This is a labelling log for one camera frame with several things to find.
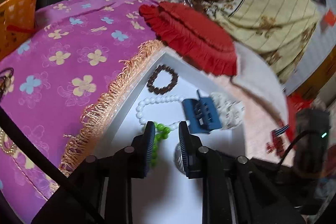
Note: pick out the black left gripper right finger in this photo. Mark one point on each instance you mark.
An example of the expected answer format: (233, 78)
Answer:
(198, 160)

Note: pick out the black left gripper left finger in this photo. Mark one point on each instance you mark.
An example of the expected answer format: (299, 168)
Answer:
(134, 160)

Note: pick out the dark red dotted scrunchie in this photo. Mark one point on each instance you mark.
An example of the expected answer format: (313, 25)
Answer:
(276, 145)

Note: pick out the silver mesh bangle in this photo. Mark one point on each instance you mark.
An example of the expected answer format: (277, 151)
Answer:
(178, 159)

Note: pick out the blue plastic hair claw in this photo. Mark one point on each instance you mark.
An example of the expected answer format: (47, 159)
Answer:
(201, 114)

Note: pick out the pink quilted blanket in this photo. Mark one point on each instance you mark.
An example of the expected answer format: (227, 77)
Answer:
(262, 118)

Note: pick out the white patterned scrunchie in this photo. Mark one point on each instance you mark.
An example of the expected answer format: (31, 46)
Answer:
(230, 112)

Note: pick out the white rectangular tray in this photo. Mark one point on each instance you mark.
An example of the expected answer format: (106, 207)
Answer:
(165, 195)

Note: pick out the white pillow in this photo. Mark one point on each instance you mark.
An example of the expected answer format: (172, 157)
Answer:
(257, 79)

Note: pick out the purple floral bed sheet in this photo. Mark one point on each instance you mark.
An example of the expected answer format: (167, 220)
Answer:
(61, 80)

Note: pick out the red ruffled round cushion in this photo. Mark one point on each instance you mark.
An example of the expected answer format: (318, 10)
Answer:
(193, 36)

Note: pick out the cream floral folded quilt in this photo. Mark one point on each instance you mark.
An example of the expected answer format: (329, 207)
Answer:
(277, 30)

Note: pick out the orange plastic basket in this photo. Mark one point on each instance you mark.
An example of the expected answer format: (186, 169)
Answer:
(17, 23)

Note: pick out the gold ring brooch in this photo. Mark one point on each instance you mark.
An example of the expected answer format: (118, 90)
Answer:
(6, 144)

